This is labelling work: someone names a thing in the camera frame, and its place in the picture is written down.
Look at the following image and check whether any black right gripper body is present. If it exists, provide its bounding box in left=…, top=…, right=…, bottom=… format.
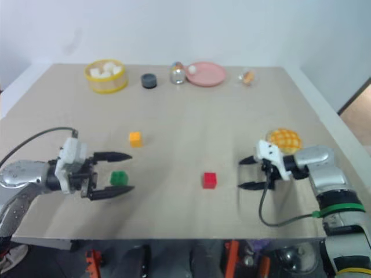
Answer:
left=260, top=158, right=281, bottom=191

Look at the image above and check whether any small black round cap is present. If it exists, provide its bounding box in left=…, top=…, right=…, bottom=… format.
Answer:
left=140, top=73, right=158, bottom=89

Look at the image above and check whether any yellow round mesh basket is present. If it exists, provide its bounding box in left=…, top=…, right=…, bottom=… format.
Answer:
left=84, top=58, right=129, bottom=94

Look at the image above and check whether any orange cube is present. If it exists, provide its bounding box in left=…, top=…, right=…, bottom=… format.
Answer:
left=128, top=131, right=143, bottom=149

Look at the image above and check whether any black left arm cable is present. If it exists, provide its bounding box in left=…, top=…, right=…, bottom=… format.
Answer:
left=0, top=126, right=79, bottom=170

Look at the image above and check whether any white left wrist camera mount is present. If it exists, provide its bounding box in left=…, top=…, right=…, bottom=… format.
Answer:
left=54, top=137, right=88, bottom=194

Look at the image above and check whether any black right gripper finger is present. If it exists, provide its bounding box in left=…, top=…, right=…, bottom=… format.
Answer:
left=238, top=155, right=260, bottom=167
left=237, top=181, right=268, bottom=191

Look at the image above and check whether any silver can with colourful top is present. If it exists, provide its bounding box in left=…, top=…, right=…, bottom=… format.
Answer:
left=169, top=61, right=187, bottom=85

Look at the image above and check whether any green strap on arm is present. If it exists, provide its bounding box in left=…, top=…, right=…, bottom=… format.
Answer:
left=311, top=203, right=365, bottom=218

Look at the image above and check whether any brown wooden door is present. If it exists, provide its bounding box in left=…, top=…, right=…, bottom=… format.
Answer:
left=337, top=76, right=371, bottom=138

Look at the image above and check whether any green cube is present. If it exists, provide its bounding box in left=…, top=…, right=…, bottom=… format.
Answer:
left=110, top=170, right=129, bottom=186

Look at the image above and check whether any red cube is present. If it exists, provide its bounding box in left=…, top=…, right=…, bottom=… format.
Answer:
left=202, top=171, right=218, bottom=190

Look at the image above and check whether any shiny silver round joint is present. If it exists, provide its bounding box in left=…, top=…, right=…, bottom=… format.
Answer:
left=277, top=244, right=315, bottom=273

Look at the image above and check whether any white shoe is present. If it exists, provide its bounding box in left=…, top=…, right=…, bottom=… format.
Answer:
left=0, top=244, right=29, bottom=273

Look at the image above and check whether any orange metal bracket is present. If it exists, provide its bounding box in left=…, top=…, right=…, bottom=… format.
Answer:
left=225, top=239, right=241, bottom=278
left=85, top=248, right=103, bottom=278
left=260, top=255, right=271, bottom=278

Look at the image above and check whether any yellow checked bun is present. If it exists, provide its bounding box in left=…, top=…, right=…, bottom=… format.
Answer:
left=266, top=127, right=303, bottom=155

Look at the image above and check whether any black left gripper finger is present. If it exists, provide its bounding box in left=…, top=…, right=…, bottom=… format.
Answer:
left=88, top=185, right=136, bottom=202
left=92, top=151, right=133, bottom=167

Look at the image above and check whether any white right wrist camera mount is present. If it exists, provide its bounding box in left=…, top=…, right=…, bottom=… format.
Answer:
left=254, top=139, right=292, bottom=181

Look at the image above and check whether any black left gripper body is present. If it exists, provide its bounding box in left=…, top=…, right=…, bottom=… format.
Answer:
left=68, top=157, right=99, bottom=199

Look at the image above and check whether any pink plate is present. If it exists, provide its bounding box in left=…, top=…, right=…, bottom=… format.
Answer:
left=185, top=61, right=227, bottom=88

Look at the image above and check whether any clear cup with orange snack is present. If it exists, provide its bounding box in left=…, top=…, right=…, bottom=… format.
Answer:
left=238, top=69, right=259, bottom=87

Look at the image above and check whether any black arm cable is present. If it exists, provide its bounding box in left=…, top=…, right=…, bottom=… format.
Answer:
left=259, top=187, right=320, bottom=228
left=0, top=126, right=79, bottom=170

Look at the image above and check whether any purple object under table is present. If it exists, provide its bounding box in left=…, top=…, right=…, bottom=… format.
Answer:
left=248, top=239, right=271, bottom=251

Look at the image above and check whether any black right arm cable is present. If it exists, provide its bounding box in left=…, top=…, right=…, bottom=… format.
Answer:
left=259, top=187, right=320, bottom=228

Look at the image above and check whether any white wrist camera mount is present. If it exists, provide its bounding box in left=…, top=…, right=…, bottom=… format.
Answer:
left=54, top=137, right=88, bottom=194
left=254, top=139, right=292, bottom=181

